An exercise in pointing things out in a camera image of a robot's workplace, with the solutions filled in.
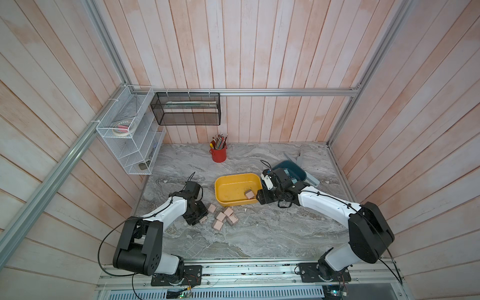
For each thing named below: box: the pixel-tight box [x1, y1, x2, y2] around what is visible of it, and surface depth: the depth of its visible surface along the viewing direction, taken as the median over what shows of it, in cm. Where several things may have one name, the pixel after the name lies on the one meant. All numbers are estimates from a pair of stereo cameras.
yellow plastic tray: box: [214, 173, 263, 207], surface depth 100 cm
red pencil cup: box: [209, 131, 229, 164], surface depth 107 cm
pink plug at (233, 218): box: [228, 213, 239, 224], surface depth 89 cm
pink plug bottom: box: [213, 220, 224, 231], surface depth 87 cm
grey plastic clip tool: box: [296, 151, 306, 169], surface depth 113 cm
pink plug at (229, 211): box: [223, 206, 234, 217], surface depth 90 cm
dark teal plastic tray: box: [271, 160, 307, 182], surface depth 106 cm
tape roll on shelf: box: [112, 120, 135, 137], surface depth 75 cm
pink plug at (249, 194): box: [245, 189, 255, 200], surface depth 97 cm
